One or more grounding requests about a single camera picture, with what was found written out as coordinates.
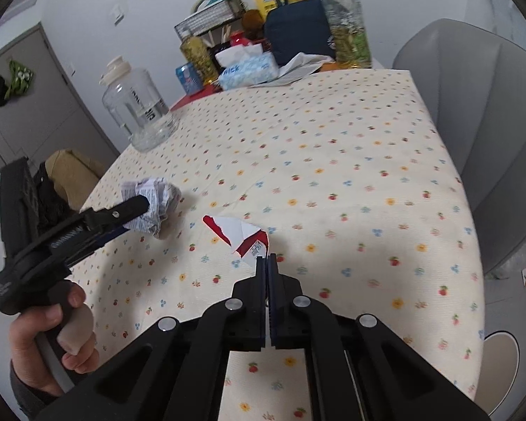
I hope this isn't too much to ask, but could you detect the black wire basket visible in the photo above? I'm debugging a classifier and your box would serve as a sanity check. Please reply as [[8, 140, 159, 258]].
[[174, 0, 247, 36]]

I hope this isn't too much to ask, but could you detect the red mat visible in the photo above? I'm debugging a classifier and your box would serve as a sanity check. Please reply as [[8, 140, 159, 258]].
[[170, 83, 224, 113]]

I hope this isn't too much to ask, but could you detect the floral tablecloth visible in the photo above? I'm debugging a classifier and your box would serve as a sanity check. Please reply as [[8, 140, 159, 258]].
[[63, 68, 487, 421]]

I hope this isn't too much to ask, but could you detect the navy lunch bag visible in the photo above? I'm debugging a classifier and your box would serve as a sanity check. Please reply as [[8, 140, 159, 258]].
[[264, 0, 336, 68]]

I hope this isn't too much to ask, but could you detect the large clear water jug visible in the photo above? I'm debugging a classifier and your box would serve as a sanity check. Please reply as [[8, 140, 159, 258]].
[[99, 56, 180, 153]]

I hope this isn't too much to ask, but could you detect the grey door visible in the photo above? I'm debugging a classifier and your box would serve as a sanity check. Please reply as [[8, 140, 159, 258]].
[[0, 24, 122, 170]]

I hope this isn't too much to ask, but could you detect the brown plush toy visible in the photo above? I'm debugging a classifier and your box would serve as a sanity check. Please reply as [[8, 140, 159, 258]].
[[241, 9, 267, 41]]

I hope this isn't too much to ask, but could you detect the white crumpled paper sheet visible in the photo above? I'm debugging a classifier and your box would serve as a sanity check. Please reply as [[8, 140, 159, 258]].
[[250, 52, 336, 87]]

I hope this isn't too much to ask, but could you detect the printed paper ball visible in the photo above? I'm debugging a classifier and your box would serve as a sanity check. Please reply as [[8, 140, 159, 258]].
[[120, 178, 182, 240]]

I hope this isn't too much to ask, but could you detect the person's left hand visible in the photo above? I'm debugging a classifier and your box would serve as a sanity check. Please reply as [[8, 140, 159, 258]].
[[8, 281, 100, 397]]

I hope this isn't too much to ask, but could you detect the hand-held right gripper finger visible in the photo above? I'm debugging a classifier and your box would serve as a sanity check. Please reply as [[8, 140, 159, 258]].
[[35, 254, 267, 421], [267, 253, 492, 421]]

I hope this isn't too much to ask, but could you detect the torn red white paper wrapper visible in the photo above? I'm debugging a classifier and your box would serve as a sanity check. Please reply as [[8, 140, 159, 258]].
[[202, 215, 269, 271]]

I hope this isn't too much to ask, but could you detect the grey chair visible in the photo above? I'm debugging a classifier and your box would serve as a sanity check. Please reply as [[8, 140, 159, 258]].
[[391, 18, 526, 280]]

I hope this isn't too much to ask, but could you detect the black cloth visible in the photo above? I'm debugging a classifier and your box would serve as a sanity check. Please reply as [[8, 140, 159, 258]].
[[32, 162, 78, 229]]

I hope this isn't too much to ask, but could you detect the blue drink can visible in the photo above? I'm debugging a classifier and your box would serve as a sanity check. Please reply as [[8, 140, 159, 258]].
[[175, 62, 203, 95]]

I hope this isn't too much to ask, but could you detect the small yellow tea bottle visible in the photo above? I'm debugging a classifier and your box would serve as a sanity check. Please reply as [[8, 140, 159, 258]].
[[179, 28, 220, 85]]

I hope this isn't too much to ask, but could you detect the white round stool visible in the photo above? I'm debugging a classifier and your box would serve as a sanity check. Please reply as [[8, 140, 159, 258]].
[[482, 331, 521, 405]]

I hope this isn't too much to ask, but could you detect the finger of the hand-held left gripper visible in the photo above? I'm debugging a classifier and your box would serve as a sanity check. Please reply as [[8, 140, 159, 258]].
[[80, 195, 151, 232], [69, 226, 135, 270]]

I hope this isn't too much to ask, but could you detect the person's left forearm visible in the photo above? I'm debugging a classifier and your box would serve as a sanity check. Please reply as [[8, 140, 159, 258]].
[[9, 360, 73, 421]]

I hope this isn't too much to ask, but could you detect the blue white tissue pack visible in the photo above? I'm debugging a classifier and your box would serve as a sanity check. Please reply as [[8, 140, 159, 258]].
[[215, 46, 280, 91]]

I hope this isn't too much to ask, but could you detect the large yellow tea bottle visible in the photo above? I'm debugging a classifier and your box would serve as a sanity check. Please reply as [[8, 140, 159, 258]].
[[322, 0, 373, 70]]

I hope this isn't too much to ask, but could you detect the green patterned hanging cloth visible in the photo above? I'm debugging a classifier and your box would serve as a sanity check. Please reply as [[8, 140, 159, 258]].
[[6, 59, 36, 97]]

